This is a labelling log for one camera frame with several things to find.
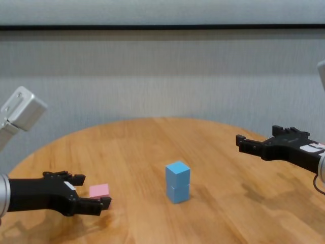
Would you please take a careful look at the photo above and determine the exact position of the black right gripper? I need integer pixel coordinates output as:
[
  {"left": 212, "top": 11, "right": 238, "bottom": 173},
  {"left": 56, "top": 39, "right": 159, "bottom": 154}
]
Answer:
[{"left": 235, "top": 125, "right": 325, "bottom": 175}]

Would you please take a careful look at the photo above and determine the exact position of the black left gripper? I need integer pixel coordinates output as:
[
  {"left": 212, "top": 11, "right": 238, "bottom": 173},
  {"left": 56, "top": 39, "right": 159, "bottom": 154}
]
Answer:
[{"left": 8, "top": 170, "right": 112, "bottom": 217}]

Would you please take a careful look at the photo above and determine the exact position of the pink wooden cube block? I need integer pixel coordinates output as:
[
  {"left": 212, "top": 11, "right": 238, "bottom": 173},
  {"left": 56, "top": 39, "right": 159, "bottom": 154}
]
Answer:
[{"left": 89, "top": 184, "right": 113, "bottom": 210}]

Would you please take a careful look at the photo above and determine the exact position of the blue wooden cube block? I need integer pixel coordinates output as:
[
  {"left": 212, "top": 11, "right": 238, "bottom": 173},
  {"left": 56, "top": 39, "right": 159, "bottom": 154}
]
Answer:
[
  {"left": 165, "top": 160, "right": 191, "bottom": 188},
  {"left": 166, "top": 183, "right": 191, "bottom": 205}
]

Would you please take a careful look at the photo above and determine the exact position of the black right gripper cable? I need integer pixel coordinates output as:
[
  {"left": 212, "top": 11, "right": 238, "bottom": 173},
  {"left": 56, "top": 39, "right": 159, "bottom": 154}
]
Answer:
[{"left": 312, "top": 174, "right": 325, "bottom": 196}]

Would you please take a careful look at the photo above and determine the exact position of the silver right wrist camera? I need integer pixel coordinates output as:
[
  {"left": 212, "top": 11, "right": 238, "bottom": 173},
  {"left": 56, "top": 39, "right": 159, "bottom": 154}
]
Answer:
[{"left": 317, "top": 59, "right": 325, "bottom": 92}]

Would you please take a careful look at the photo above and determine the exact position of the black wall rail strip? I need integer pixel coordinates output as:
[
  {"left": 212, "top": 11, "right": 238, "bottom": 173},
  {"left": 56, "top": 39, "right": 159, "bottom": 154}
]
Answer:
[{"left": 0, "top": 24, "right": 325, "bottom": 32}]

